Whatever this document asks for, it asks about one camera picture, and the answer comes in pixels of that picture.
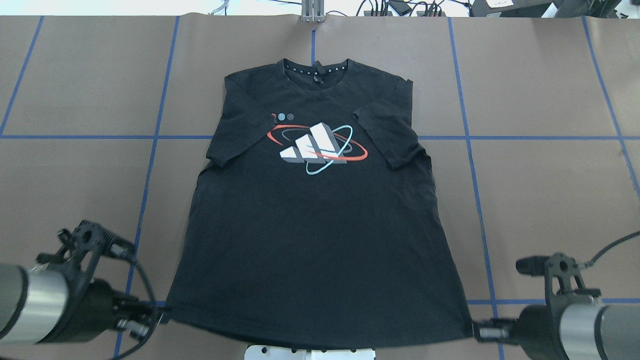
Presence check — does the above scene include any brown paper table cover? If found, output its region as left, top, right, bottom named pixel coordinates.
left=0, top=14, right=640, bottom=360

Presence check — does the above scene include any dark grey equipment box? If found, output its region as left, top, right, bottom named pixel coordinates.
left=470, top=0, right=553, bottom=18

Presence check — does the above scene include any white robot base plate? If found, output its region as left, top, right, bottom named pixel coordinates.
left=243, top=345, right=377, bottom=360

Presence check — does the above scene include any aluminium frame post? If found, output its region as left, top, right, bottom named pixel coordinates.
left=300, top=0, right=326, bottom=23

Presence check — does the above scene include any orange black connector hub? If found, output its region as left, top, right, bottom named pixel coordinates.
left=361, top=5, right=394, bottom=18

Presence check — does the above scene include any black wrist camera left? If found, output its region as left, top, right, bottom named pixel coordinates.
left=35, top=219, right=137, bottom=284

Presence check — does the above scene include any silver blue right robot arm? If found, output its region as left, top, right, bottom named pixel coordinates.
left=472, top=303, right=640, bottom=360

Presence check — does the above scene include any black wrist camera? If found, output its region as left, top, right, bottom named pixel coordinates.
left=515, top=252, right=602, bottom=306
left=35, top=219, right=137, bottom=284

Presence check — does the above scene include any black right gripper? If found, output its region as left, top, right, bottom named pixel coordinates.
left=472, top=305, right=566, bottom=360

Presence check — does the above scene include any black graphic t-shirt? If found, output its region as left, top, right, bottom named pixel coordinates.
left=166, top=59, right=473, bottom=350

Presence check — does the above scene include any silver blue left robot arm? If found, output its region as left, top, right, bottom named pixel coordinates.
left=0, top=263, right=153, bottom=344

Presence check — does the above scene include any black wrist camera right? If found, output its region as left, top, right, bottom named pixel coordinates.
left=515, top=252, right=602, bottom=306

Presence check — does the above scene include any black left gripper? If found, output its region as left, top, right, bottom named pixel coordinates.
left=55, top=279, right=162, bottom=343

